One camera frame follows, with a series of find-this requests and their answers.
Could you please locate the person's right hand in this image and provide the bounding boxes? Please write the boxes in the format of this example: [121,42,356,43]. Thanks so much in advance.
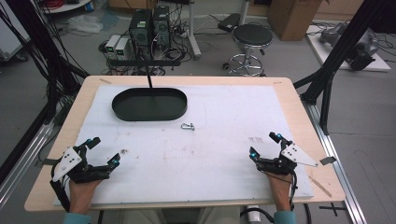
[266,172,294,213]

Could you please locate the white cylinder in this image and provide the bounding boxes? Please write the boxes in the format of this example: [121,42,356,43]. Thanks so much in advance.
[246,204,262,224]

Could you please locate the white foam mat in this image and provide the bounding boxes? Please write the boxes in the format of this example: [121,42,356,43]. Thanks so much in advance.
[51,84,315,207]

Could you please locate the person's right teal sleeve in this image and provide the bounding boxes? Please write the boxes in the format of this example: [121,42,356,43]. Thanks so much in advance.
[273,210,297,224]

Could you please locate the black computer tower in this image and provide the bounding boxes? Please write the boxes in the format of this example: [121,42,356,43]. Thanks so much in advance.
[151,5,172,49]
[128,8,154,49]

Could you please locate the black gripper strap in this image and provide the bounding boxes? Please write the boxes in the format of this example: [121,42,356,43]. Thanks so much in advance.
[49,166,72,213]

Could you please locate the black tape piece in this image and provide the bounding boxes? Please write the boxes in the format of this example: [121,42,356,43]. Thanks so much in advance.
[319,156,338,166]

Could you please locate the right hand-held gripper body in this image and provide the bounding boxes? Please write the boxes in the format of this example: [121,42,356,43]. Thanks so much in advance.
[256,139,319,176]

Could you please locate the person's teal sleeve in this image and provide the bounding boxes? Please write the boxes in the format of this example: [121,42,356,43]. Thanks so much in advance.
[62,212,92,224]
[273,210,297,224]

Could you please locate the grey black robot parts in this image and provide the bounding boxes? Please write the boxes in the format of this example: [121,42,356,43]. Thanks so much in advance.
[318,21,381,72]

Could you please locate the aluminium rail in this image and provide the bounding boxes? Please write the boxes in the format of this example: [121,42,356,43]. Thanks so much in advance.
[301,100,369,224]
[0,122,54,210]

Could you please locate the black round stool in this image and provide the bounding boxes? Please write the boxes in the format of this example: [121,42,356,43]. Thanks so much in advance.
[221,23,275,77]

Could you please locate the person's left teal sleeve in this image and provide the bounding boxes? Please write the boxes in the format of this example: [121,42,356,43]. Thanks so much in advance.
[62,212,92,224]

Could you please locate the brown cardboard box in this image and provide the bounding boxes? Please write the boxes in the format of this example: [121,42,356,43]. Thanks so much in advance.
[267,0,324,42]

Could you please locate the black camera stand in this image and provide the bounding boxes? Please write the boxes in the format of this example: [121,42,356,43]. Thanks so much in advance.
[108,59,182,90]

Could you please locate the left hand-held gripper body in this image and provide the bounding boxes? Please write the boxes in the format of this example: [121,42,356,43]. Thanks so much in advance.
[50,145,112,185]

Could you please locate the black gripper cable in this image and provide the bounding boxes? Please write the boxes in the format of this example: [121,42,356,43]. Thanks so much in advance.
[289,169,299,213]

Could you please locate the black metal frame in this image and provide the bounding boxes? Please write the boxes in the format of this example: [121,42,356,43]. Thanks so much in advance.
[292,0,396,135]
[0,0,92,185]

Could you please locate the white desk leg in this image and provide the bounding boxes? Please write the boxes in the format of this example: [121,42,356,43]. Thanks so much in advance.
[186,0,203,61]

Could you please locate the white floor board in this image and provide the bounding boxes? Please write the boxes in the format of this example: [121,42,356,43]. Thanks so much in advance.
[305,24,392,73]

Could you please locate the clear plastic bag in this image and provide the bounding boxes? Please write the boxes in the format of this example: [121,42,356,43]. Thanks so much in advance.
[65,14,105,35]

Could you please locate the white power supply unit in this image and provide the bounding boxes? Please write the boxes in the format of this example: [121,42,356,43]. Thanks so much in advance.
[105,34,121,60]
[114,37,131,61]

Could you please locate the thin wooden stick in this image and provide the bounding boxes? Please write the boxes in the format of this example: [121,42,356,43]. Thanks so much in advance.
[308,175,333,199]

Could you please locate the person's left hand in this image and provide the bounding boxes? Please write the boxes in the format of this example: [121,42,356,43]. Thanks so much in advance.
[68,178,105,216]

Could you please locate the black oval tray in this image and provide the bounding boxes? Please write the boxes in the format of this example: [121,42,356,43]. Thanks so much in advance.
[111,87,189,122]

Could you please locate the black flat box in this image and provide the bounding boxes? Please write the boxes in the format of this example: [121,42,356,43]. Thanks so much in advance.
[217,12,241,33]

